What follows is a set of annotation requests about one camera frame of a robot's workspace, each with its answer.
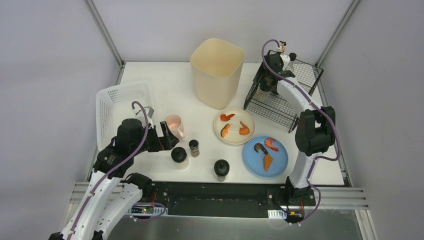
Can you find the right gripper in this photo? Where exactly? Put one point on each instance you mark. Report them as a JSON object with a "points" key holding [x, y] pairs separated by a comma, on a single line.
{"points": [[266, 81]]}

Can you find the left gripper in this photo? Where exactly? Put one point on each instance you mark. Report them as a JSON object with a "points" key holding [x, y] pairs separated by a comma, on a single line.
{"points": [[161, 138]]}

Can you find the black lid jar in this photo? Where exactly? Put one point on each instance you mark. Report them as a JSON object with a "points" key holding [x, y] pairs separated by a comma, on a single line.
{"points": [[180, 158], [221, 169]]}

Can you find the soy sauce bottle red label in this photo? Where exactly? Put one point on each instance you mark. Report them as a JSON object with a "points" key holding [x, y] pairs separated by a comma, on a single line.
{"points": [[290, 66]]}

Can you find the clear glass bottle gold cap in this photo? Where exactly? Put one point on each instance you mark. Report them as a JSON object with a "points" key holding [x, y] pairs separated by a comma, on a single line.
{"points": [[282, 46]]}

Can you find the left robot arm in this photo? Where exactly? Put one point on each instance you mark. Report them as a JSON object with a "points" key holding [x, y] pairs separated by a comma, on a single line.
{"points": [[94, 218]]}

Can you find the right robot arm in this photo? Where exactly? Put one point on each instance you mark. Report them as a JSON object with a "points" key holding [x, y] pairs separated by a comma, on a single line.
{"points": [[314, 134]]}

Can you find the pink mug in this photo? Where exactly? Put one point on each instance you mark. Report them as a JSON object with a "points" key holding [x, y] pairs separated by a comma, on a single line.
{"points": [[175, 124]]}

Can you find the small dark spice jar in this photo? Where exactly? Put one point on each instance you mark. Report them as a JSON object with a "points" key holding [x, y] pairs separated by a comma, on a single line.
{"points": [[194, 148]]}

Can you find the orange curved food piece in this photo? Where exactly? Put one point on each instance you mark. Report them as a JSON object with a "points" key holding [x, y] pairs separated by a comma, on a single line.
{"points": [[244, 129]]}

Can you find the beige plastic bin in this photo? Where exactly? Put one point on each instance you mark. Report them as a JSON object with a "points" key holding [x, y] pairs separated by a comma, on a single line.
{"points": [[216, 68]]}

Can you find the beige plate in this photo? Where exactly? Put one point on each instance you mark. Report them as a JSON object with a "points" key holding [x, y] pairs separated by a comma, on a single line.
{"points": [[233, 137]]}

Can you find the orange food piece top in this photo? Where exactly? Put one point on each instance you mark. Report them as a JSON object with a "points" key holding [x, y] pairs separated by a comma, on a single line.
{"points": [[226, 117]]}

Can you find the orange dark food piece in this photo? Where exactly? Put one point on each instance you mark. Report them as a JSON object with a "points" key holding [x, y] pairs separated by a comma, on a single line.
{"points": [[225, 130]]}

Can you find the red shrimp toy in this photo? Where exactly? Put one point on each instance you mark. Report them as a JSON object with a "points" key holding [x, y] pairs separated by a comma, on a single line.
{"points": [[269, 142]]}

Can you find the dark curved food piece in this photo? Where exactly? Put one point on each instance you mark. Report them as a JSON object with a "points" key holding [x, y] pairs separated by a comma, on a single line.
{"points": [[260, 147]]}

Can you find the white plastic basket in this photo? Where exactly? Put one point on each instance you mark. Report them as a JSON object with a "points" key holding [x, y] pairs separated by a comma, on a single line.
{"points": [[114, 104]]}

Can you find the orange fried food piece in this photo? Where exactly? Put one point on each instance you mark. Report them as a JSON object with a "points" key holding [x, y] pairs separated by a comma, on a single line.
{"points": [[267, 161]]}

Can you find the blue plate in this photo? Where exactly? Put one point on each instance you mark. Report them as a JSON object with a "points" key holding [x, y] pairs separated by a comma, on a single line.
{"points": [[254, 160]]}

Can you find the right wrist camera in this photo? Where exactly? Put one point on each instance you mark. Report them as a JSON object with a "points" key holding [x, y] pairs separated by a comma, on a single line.
{"points": [[285, 59]]}

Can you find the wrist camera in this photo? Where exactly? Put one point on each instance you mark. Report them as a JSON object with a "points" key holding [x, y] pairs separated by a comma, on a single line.
{"points": [[285, 59], [140, 116]]}

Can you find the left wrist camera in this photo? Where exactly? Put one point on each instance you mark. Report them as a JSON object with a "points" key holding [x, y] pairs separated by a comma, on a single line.
{"points": [[140, 116]]}

